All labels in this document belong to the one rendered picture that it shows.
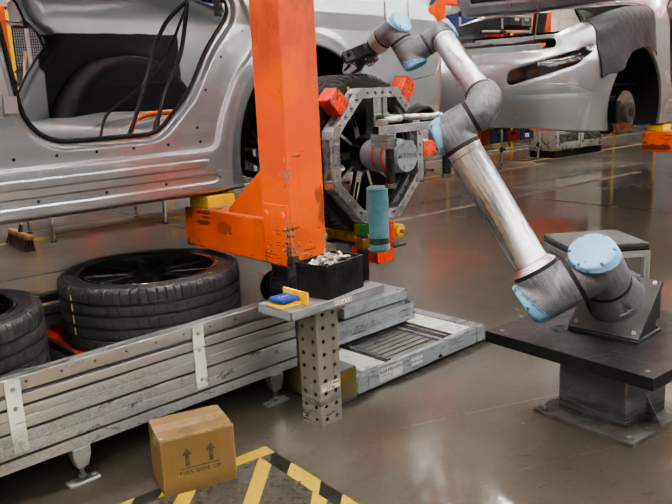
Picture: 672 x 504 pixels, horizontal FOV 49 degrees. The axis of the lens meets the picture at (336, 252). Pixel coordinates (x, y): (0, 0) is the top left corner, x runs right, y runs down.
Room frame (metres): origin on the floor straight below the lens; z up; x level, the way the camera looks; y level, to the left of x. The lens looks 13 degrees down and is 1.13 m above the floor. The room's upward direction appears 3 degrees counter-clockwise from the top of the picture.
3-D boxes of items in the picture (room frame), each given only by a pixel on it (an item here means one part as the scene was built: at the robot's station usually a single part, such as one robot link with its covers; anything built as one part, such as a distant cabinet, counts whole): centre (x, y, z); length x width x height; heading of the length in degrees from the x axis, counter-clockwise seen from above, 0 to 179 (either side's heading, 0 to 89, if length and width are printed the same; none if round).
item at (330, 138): (3.07, -0.18, 0.85); 0.54 x 0.07 x 0.54; 133
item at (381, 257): (3.10, -0.16, 0.48); 0.16 x 0.12 x 0.17; 43
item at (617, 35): (5.45, -2.07, 1.36); 0.71 x 0.30 x 0.51; 133
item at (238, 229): (2.87, 0.38, 0.69); 0.52 x 0.17 x 0.35; 43
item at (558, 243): (3.60, -1.29, 0.17); 0.43 x 0.36 x 0.34; 96
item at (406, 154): (3.02, -0.23, 0.85); 0.21 x 0.14 x 0.14; 43
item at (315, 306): (2.41, 0.05, 0.44); 0.43 x 0.17 x 0.03; 133
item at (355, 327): (3.17, -0.04, 0.13); 0.50 x 0.36 x 0.10; 133
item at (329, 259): (2.44, 0.02, 0.51); 0.20 x 0.14 x 0.13; 142
